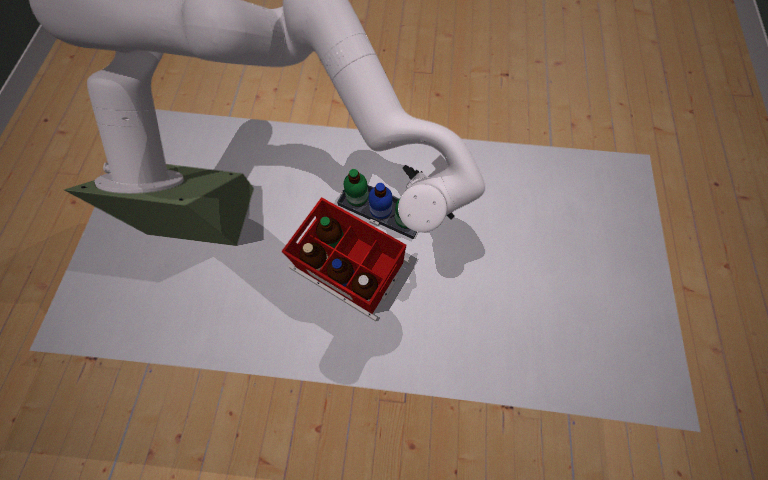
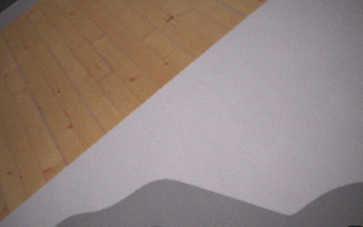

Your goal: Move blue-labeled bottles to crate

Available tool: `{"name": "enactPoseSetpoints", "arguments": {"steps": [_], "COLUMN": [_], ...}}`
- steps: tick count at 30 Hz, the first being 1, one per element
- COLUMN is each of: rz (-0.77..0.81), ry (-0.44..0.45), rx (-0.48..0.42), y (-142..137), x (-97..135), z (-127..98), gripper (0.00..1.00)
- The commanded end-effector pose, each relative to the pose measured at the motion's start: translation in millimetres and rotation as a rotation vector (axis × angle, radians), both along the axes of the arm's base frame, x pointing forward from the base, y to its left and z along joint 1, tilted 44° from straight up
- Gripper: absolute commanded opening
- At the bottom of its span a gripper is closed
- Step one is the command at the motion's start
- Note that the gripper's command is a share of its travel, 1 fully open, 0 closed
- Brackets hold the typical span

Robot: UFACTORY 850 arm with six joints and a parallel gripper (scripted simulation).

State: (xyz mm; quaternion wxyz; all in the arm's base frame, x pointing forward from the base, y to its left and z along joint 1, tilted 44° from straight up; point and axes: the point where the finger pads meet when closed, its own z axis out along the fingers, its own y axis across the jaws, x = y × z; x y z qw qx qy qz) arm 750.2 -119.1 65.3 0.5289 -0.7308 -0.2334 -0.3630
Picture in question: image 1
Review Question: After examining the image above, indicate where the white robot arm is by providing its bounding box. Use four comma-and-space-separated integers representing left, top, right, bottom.
29, 0, 485, 232

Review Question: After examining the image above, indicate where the brown bottle with green cap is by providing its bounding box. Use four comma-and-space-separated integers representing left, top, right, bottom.
316, 217, 344, 249

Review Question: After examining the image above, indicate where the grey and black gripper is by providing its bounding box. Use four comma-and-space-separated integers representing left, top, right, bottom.
402, 165, 455, 219

